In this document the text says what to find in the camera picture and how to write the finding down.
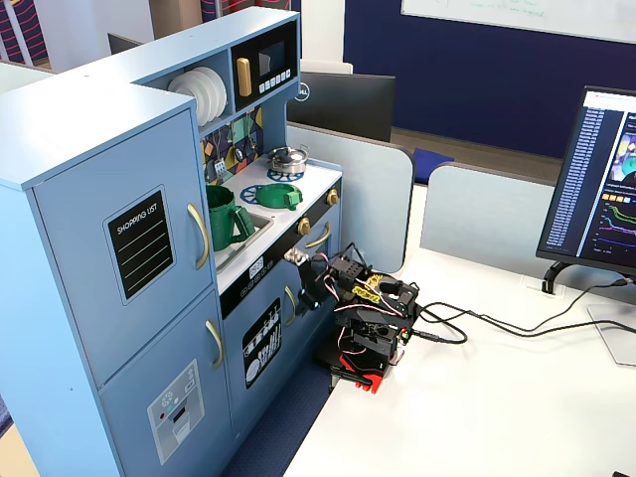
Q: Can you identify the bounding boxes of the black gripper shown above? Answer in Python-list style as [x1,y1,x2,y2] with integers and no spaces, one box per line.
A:
[296,252,334,315]

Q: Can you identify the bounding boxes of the red and black arm base clamp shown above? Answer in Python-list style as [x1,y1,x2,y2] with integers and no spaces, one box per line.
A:
[312,346,388,397]

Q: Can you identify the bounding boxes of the silver pot with lid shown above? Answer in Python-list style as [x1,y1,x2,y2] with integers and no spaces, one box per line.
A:
[267,144,311,176]

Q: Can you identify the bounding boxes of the grey toy sink basin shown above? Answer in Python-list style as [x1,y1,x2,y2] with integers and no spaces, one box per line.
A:
[215,211,276,272]

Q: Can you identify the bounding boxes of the grey desk partition panel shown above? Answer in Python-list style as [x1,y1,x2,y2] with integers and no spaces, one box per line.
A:
[285,122,415,275]
[419,160,563,260]

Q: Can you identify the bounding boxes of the hanging toy spatula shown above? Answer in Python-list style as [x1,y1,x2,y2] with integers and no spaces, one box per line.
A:
[213,129,228,180]

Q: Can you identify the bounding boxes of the hanging toy utensil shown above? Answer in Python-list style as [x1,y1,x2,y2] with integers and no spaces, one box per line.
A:
[244,109,260,151]

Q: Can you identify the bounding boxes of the black shopping list chalkboard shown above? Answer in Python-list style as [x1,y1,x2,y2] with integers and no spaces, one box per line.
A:
[102,185,178,306]

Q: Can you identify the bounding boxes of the blue seat cushion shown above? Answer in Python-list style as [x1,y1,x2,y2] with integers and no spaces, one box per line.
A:
[411,146,469,186]

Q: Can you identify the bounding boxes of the black Dell monitor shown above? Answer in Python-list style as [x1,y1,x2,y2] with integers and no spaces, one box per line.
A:
[286,71,398,144]

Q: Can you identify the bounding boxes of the white plate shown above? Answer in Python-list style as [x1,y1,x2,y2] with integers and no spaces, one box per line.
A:
[191,68,223,123]
[167,74,201,103]
[201,66,230,119]
[179,71,214,126]

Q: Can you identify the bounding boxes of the blue toy kitchen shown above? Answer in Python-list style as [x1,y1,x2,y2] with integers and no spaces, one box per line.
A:
[0,7,345,477]

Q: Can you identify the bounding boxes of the black toy microwave door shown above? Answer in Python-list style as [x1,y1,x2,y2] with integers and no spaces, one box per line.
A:
[230,22,300,113]

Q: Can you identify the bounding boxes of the black monitor stand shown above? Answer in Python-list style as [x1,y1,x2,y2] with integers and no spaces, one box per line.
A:
[541,259,573,294]

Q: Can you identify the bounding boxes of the computer monitor showing graphs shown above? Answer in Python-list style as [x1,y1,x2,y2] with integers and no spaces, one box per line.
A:
[535,84,636,275]

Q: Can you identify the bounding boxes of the white whiteboard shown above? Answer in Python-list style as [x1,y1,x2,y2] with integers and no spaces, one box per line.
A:
[399,0,636,46]

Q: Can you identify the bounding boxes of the gold dishwasher door handle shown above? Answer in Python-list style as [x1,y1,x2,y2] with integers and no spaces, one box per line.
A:
[283,284,298,327]

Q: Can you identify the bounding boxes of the gold oven door handle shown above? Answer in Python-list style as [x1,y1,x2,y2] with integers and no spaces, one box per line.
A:
[303,221,332,249]

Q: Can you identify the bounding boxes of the gold freezer door handle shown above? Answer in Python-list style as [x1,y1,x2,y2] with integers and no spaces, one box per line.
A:
[205,319,225,371]

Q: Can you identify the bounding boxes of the green jug recipient with handle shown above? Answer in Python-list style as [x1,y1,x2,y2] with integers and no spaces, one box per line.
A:
[205,184,256,251]

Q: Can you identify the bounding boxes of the gold fridge door handle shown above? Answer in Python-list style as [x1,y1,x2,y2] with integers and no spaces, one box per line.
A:
[186,203,211,271]

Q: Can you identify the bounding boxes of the black cable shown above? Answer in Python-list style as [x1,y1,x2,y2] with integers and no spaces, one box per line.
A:
[416,301,636,339]
[414,277,636,345]

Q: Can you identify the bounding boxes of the wooden microwave handle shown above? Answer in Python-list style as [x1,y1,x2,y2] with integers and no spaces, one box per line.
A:
[236,57,252,97]

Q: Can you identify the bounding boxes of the clear monitor base plate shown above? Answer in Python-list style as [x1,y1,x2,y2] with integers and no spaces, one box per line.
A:
[585,302,636,369]

